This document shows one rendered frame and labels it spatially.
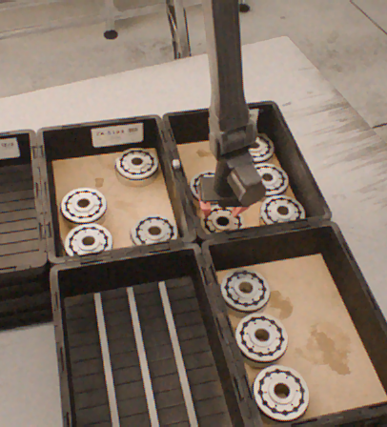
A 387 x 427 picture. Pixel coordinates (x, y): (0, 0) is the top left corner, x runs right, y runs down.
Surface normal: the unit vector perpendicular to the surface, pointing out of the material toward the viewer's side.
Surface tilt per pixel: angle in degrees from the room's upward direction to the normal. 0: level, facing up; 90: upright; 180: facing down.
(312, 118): 0
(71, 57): 0
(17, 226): 0
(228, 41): 82
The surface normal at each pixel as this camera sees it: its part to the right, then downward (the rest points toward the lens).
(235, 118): 0.39, 0.62
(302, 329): 0.04, -0.65
